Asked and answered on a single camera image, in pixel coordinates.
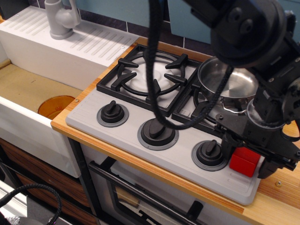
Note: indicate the wooden drawer front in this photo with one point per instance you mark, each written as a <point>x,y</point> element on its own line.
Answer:
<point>21,168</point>

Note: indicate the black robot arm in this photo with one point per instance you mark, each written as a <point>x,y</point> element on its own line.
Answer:
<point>258,35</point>

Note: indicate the black oven door handle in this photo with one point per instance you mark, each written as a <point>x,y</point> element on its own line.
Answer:
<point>104,170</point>

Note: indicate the orange plastic plate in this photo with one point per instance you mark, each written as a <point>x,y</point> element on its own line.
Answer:
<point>54,106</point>

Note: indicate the black burner grate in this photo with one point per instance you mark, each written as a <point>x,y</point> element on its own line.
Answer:
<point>127,80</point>
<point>193,102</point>

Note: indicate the white toy sink unit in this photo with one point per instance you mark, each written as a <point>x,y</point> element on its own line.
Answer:
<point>40,67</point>

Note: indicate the black right stove knob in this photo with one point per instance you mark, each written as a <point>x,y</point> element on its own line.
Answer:
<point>208,156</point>

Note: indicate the grey toy stove top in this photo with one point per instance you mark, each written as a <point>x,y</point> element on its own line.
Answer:
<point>176,159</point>

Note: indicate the stainless steel pan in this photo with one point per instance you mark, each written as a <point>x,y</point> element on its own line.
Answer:
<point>239,90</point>

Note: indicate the grey toy faucet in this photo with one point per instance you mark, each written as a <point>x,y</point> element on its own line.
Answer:
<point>61,20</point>

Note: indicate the black left burner grate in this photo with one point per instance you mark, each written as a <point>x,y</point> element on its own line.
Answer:
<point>127,80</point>

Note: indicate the black middle stove knob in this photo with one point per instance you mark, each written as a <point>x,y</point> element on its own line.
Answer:
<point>155,136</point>

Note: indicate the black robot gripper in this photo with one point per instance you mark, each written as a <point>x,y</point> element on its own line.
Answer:
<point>248,131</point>

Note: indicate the black left stove knob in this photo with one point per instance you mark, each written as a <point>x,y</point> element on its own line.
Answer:
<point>112,115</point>

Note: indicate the black right burner grate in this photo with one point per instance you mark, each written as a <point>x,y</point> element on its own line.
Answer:
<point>193,102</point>

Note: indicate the red wooden cube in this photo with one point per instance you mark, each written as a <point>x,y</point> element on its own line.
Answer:
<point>244,161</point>

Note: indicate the black stove knob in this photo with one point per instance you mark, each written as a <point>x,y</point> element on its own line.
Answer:
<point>155,136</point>
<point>112,115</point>
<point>208,156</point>

